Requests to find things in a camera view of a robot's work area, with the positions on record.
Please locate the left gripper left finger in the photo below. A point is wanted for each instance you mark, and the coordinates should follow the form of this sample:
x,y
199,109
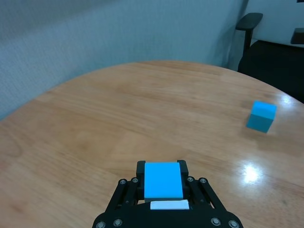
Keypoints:
x,y
140,180

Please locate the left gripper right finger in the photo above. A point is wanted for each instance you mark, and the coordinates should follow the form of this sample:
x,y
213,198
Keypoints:
x,y
185,183

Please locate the blue wooden cube block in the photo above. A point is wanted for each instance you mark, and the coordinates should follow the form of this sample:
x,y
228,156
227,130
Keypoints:
x,y
261,117
162,180

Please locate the black office chair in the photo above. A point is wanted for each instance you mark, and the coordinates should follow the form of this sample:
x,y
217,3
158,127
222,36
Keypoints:
x,y
268,66

